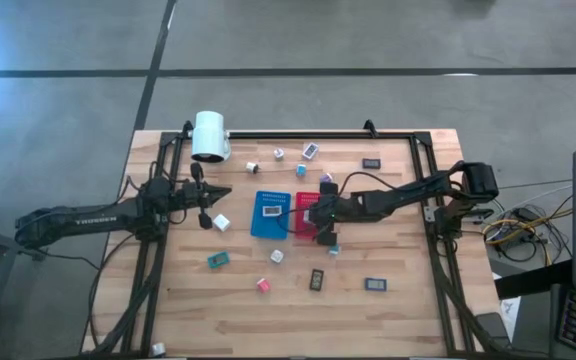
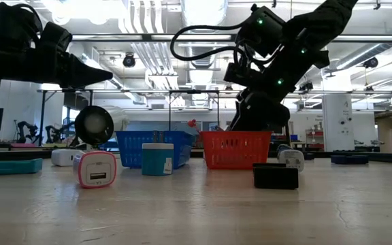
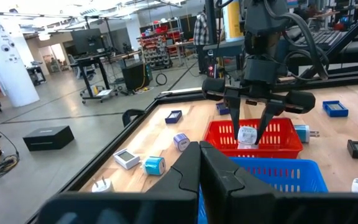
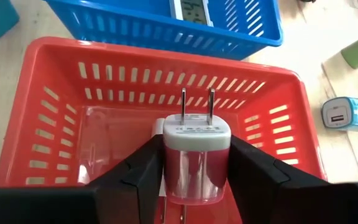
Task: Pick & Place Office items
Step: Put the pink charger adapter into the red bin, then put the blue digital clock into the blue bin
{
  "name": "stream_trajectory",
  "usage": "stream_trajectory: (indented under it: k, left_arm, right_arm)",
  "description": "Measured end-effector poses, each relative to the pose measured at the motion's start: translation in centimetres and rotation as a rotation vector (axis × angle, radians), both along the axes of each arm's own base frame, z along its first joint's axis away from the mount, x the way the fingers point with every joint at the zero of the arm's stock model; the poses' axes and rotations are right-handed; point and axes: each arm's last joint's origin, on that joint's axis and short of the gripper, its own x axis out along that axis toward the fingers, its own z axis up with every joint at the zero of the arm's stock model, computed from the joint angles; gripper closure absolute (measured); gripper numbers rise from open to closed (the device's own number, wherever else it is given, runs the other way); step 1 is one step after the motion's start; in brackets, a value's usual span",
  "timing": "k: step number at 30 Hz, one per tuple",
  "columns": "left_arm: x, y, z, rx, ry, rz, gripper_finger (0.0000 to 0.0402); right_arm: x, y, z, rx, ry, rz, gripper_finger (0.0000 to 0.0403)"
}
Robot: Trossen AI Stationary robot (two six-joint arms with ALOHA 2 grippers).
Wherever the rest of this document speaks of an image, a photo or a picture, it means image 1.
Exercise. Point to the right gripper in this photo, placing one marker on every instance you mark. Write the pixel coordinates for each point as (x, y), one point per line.
(327, 237)

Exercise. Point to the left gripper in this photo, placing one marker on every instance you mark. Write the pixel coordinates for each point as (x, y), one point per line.
(204, 220)

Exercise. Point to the white charger block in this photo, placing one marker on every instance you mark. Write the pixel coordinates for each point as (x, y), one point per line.
(221, 223)
(308, 217)

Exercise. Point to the red plastic basket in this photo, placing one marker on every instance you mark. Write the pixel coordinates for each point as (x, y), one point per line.
(304, 200)

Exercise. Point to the white cylindrical charger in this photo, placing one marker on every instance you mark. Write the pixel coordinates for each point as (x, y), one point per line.
(252, 167)

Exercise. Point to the blue plastic basket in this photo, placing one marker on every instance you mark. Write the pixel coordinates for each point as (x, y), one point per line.
(263, 227)

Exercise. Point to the white digital clock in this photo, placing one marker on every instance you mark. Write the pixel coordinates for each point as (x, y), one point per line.
(310, 151)
(272, 211)

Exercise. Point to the purple and white charger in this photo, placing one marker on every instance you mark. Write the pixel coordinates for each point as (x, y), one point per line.
(325, 177)

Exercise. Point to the teal digital clock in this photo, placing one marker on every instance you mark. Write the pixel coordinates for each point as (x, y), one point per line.
(218, 260)

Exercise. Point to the black digital clock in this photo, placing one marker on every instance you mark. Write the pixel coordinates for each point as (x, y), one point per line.
(316, 280)
(371, 163)

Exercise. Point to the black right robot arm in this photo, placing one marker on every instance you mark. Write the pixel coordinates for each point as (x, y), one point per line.
(398, 196)

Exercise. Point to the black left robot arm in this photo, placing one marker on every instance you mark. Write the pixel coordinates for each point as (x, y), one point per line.
(88, 220)

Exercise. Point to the teal and white charger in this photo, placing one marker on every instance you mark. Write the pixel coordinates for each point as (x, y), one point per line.
(277, 256)

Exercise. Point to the blue digital clock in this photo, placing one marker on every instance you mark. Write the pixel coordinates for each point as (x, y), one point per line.
(376, 284)

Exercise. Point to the blue charger cube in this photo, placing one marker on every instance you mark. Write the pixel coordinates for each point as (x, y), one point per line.
(301, 170)

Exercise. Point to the grey and white charger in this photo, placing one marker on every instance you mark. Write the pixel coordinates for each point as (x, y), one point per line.
(278, 154)

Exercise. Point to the pink and white charger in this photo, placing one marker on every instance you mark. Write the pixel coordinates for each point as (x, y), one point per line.
(264, 286)

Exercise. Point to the black flat device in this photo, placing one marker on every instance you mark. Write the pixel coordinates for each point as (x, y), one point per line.
(492, 327)

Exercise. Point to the white paper sheet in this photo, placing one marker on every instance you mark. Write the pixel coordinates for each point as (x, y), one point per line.
(510, 310)

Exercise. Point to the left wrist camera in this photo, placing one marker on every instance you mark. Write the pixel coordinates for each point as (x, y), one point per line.
(185, 192)

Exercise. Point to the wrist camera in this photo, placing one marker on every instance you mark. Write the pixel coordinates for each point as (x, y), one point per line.
(318, 207)
(185, 192)

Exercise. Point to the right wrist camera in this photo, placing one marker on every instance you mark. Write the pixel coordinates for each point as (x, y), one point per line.
(318, 207)

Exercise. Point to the black aluminium table frame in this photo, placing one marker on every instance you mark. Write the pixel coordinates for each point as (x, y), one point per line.
(293, 135)

